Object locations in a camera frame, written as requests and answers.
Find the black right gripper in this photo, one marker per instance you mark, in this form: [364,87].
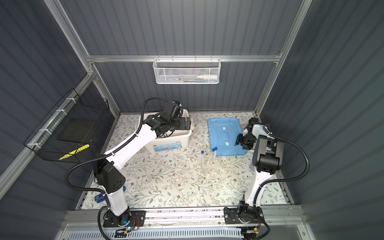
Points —
[240,141]

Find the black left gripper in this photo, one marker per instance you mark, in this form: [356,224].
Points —
[183,126]

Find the white plastic storage box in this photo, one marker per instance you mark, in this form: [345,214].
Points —
[178,140]

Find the blue plastic box lid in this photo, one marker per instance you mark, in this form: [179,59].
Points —
[223,133]

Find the blue capped test tube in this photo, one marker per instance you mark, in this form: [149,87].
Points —
[217,159]
[213,156]
[203,163]

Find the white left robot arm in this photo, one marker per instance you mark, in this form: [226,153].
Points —
[109,173]

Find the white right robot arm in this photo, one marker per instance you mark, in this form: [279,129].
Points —
[267,159]

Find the white bottle in basket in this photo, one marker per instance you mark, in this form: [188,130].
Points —
[208,77]

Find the blue object at table edge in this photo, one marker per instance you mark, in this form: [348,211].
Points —
[100,197]

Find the white wire mesh basket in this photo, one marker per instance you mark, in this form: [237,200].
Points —
[185,71]

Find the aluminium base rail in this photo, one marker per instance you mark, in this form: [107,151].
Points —
[173,217]

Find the black wire wall basket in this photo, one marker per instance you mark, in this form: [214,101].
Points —
[75,133]

